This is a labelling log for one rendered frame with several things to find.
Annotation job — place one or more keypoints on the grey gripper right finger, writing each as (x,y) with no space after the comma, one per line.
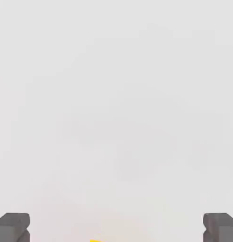
(221,226)

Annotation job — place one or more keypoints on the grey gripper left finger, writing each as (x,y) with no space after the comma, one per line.
(11,226)

